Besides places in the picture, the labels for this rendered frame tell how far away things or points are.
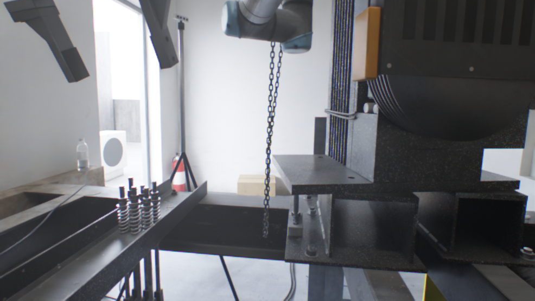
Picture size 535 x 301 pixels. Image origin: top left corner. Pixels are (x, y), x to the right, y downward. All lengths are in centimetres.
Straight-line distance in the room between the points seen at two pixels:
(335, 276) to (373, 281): 84
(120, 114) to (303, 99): 605
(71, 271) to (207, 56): 280
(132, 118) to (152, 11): 779
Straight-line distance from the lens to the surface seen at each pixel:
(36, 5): 43
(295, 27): 67
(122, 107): 826
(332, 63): 119
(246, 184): 297
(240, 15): 61
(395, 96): 70
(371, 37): 68
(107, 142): 434
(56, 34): 43
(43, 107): 203
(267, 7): 56
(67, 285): 91
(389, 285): 86
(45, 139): 204
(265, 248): 140
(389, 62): 68
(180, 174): 328
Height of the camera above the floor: 113
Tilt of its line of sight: 7 degrees down
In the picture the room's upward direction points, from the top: 1 degrees clockwise
